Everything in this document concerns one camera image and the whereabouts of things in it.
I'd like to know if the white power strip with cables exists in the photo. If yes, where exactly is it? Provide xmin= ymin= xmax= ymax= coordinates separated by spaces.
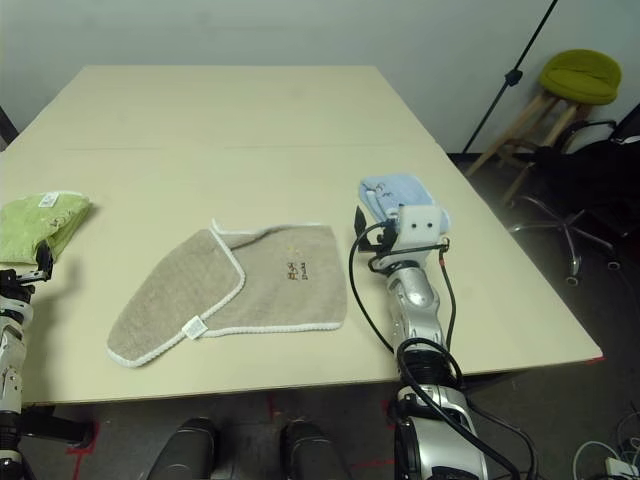
xmin=572 ymin=409 xmax=640 ymax=480

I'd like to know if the beige towel with white trim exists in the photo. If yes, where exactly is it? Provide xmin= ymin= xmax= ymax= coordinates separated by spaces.
xmin=105 ymin=217 xmax=349 ymax=369

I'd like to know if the black stand pole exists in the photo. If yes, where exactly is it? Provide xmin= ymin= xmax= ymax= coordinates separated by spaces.
xmin=460 ymin=0 xmax=560 ymax=154

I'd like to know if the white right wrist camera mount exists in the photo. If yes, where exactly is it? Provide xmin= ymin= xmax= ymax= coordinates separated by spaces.
xmin=399 ymin=203 xmax=443 ymax=247

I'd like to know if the light blue folded towel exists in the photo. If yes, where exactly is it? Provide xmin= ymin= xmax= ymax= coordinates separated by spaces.
xmin=357 ymin=172 xmax=454 ymax=236

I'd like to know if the side table with black frame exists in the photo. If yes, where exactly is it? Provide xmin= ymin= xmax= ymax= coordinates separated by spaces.
xmin=0 ymin=104 xmax=20 ymax=151

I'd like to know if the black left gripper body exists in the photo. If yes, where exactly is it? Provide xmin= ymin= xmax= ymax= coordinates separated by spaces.
xmin=0 ymin=268 xmax=51 ymax=301

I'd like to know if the grey robot left leg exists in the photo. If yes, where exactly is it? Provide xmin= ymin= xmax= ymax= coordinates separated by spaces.
xmin=149 ymin=417 xmax=217 ymax=480

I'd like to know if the green stool with wooden legs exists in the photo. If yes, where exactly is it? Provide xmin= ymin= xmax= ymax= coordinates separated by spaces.
xmin=464 ymin=48 xmax=623 ymax=206

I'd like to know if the green folded towel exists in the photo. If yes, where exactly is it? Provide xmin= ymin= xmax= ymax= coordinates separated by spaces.
xmin=0 ymin=188 xmax=97 ymax=266

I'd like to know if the black office chair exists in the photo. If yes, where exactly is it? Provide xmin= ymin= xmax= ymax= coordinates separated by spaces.
xmin=509 ymin=119 xmax=640 ymax=286

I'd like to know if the black robot right leg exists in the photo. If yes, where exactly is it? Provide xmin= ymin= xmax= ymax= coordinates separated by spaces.
xmin=279 ymin=419 xmax=351 ymax=480

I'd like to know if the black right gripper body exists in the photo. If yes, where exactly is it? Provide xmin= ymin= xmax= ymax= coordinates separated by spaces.
xmin=367 ymin=219 xmax=402 ymax=271

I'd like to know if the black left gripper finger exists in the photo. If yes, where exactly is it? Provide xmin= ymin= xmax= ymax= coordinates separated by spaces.
xmin=34 ymin=241 xmax=54 ymax=280

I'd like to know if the black table foot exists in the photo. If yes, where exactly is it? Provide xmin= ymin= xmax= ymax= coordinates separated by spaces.
xmin=19 ymin=404 xmax=96 ymax=446

